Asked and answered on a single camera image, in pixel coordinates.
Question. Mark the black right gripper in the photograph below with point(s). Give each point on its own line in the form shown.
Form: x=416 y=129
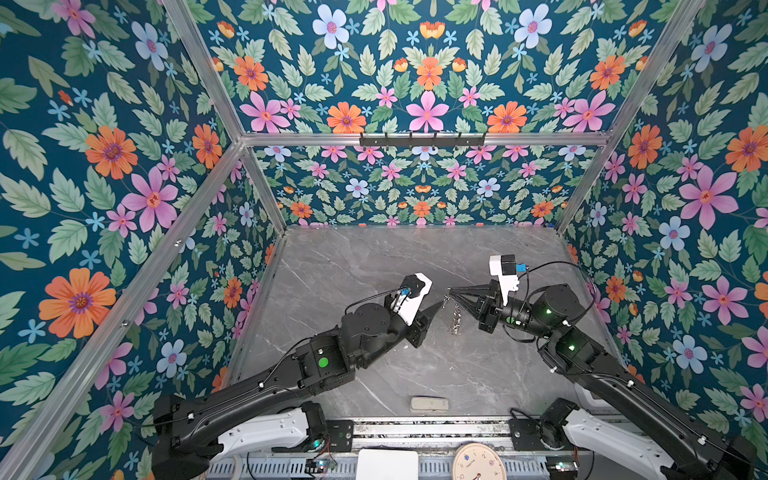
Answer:
x=489 y=311

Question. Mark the small white block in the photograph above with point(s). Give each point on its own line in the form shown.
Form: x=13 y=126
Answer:
x=429 y=404

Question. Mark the black hook rail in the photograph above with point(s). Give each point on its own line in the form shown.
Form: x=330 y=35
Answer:
x=407 y=140

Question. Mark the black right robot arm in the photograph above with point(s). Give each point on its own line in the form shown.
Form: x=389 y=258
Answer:
x=670 y=443

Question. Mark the aluminium front rail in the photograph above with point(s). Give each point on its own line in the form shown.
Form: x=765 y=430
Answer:
x=434 y=433

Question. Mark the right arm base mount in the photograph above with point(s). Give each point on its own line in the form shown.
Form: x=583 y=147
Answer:
x=566 y=427

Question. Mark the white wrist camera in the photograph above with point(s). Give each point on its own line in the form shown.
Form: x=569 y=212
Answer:
x=407 y=300
x=507 y=271

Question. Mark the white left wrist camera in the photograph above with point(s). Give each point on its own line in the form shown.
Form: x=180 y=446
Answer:
x=407 y=300

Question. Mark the silver keys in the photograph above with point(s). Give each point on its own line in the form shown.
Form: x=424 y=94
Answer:
x=450 y=303

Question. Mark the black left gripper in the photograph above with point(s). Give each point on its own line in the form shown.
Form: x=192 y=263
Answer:
x=423 y=319

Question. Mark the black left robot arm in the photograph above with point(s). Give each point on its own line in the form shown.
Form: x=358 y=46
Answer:
x=274 y=409

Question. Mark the white box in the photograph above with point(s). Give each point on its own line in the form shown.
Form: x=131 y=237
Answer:
x=382 y=464

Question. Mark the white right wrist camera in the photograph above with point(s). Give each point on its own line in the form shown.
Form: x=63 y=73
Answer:
x=507 y=271

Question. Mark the round analog clock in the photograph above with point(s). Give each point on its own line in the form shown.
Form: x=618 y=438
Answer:
x=476 y=461

